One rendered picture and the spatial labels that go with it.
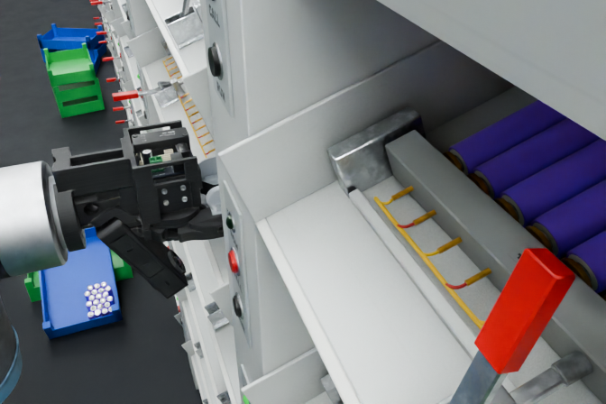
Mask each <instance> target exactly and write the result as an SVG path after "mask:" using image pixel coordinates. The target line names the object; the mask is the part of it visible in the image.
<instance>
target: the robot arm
mask: <svg viewBox="0 0 606 404"><path fill-rule="evenodd" d="M168 126H169V127H170V129H169V130H163V131H158V132H152V133H141V132H140V131H145V130H151V129H156V128H162V127H168ZM123 130H124V138H120V140H121V144H122V148H118V149H113V150H107V151H97V152H91V153H86V154H80V155H75V156H71V154H70V150H69V147H65V148H58V149H53V150H51V153H52V158H53V160H54V163H53V166H52V172H51V168H50V166H49V165H48V164H47V163H46V162H44V161H37V162H32V163H26V164H21V165H15V166H10V167H4V168H0V279H4V278H9V277H13V276H18V275H22V274H26V273H30V272H35V271H42V270H46V269H50V268H55V267H59V266H63V265H65V263H66V262H67V260H68V250H69V252H74V251H78V250H83V249H86V247H87V244H86V235H85V229H86V228H89V227H93V226H94V227H95V228H96V236H97V238H98V239H100V240H101V241H102V242H103V243H104V244H105V245H107V246H108V247H109V248H110V249H111V250H112V251H113V252H114V253H116V254H117V255H118V256H119V257H120V258H121V259H123V260H124V261H125V262H126V263H127V264H128V265H130V266H131V267H132V268H133V269H134V270H135V271H136V272H138V273H139V274H140V275H141V276H142V277H143V278H144V279H146V280H147V281H148V283H150V285H151V286H152V287H153V288H154V289H156V290H158V291H159V292H160V293H161V294H162V295H163V296H164V297H165V298H166V299H169V298H171V297H172V296H174V295H175V294H177V293H178V292H180V291H181V290H183V289H184V288H186V287H187V286H188V282H187V279H186V275H185V273H186V268H185V266H184V264H183V261H182V260H181V259H180V258H179V257H178V255H177V254H176V253H175V252H173V251H172V250H171V249H169V248H168V247H167V246H166V245H165V244H164V243H163V242H167V241H179V242H180V243H184V242H186V241H193V240H210V239H216V238H220V237H224V228H223V218H222V209H221V200H220V191H219V183H218V174H217V165H216V156H213V157H209V158H205V159H203V160H202V161H200V162H199V163H197V156H193V153H192V151H191V149H190V142H189V135H188V131H187V129H186V127H182V122H181V120H176V121H169V122H164V123H158V124H147V125H142V126H135V127H130V128H124V129H123ZM52 174H53V175H52ZM200 193H201V194H204V195H207V197H206V199H207V204H208V205H209V206H210V207H209V208H207V207H206V206H205V205H203V204H201V196H200ZM22 364H23V361H22V356H21V352H20V349H19V339H18V335H17V333H16V331H15V329H14V327H13V326H12V325H11V324H10V321H9V318H8V316H7V314H6V311H5V307H4V304H3V302H2V300H1V297H0V404H2V403H3V402H4V401H5V399H6V398H7V397H8V396H9V395H10V393H11V392H12V391H13V389H14V387H15V385H16V383H17V382H18V380H19V378H20V375H21V371H22Z"/></svg>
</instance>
